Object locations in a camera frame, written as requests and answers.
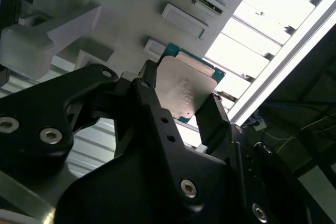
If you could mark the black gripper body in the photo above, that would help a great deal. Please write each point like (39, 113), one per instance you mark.
(118, 195)

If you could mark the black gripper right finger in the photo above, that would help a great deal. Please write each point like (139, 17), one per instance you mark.
(215, 127)

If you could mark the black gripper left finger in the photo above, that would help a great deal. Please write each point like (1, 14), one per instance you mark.
(31, 113)

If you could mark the silver CPU green board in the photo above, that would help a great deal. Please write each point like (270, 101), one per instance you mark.
(183, 87)

